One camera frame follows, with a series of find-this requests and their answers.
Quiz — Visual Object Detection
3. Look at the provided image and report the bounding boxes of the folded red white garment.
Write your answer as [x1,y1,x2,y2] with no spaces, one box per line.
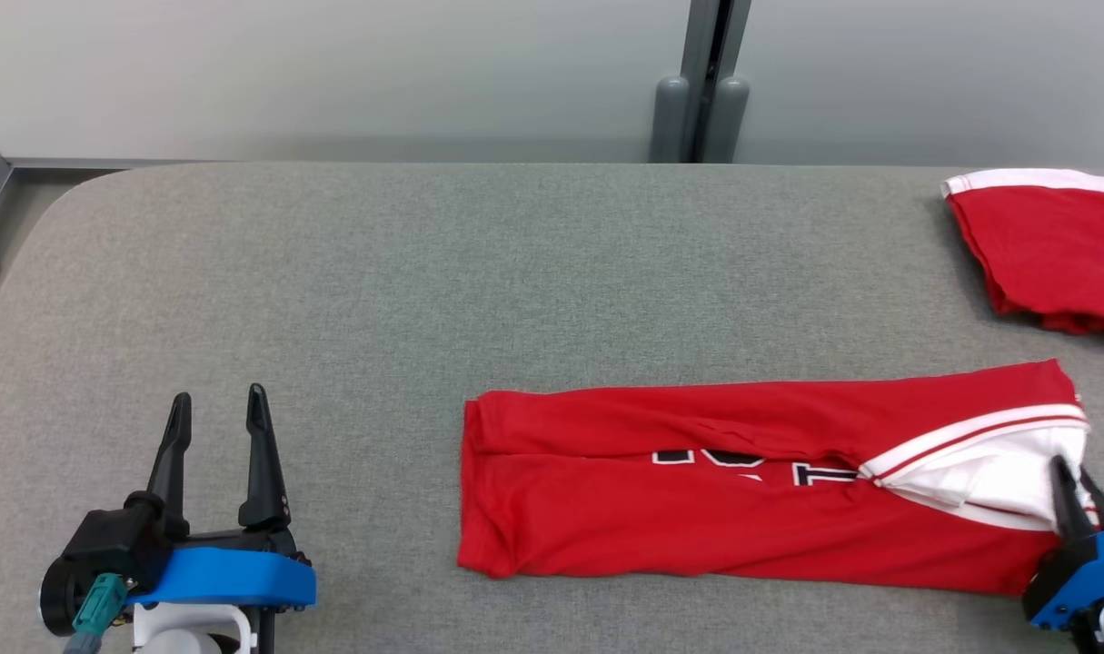
[940,168,1104,343]

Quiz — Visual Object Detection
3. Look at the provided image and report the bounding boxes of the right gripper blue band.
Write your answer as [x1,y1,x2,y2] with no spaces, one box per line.
[1022,457,1104,631]

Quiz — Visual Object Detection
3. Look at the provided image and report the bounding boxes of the grey metal frame post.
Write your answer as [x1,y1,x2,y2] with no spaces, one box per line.
[649,0,752,165]

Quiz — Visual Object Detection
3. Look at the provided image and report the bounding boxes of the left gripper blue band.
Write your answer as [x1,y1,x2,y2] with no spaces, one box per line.
[124,383,319,612]

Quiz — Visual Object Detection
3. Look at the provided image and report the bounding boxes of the red white sports jersey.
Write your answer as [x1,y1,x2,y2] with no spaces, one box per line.
[456,359,1095,598]

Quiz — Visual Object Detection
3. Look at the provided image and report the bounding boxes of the left cable with teal connector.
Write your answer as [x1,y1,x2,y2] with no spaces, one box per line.
[61,572,128,654]

